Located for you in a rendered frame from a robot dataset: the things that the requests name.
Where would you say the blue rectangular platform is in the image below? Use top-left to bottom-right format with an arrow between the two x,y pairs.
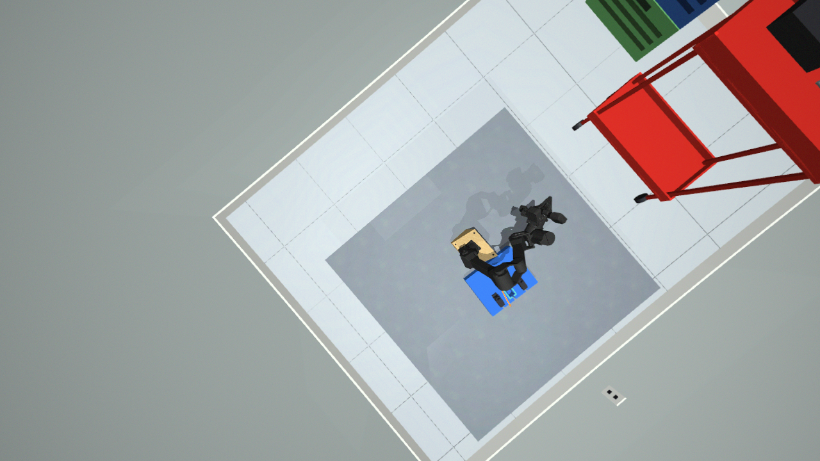
464,246 -> 538,316

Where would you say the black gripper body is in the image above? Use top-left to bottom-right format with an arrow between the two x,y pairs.
520,205 -> 567,230

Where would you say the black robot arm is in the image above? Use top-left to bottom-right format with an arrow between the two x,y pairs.
458,206 -> 555,291

